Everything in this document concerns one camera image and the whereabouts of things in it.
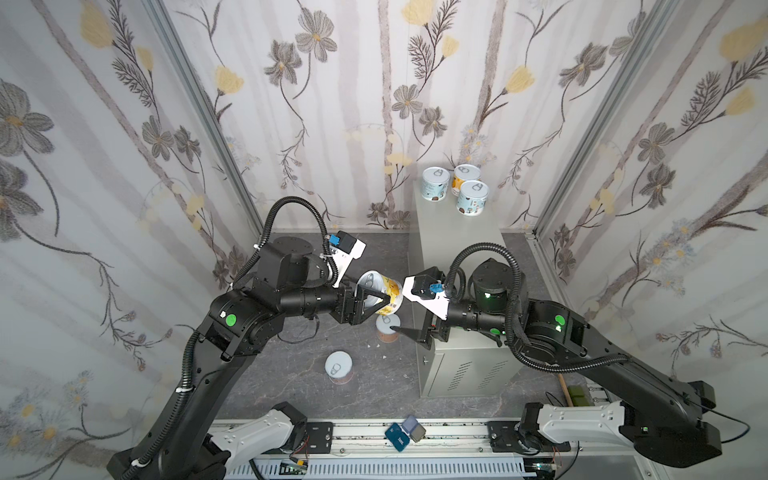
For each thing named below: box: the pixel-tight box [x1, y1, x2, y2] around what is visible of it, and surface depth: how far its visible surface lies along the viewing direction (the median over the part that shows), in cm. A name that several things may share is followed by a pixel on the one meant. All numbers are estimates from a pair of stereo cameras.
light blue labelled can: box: [421, 166, 451, 202], surface depth 81 cm
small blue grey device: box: [384, 415, 427, 452], surface depth 76 cm
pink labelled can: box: [324, 350, 354, 385], surface depth 82 cm
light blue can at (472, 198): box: [456, 180, 490, 217], surface depth 77 cm
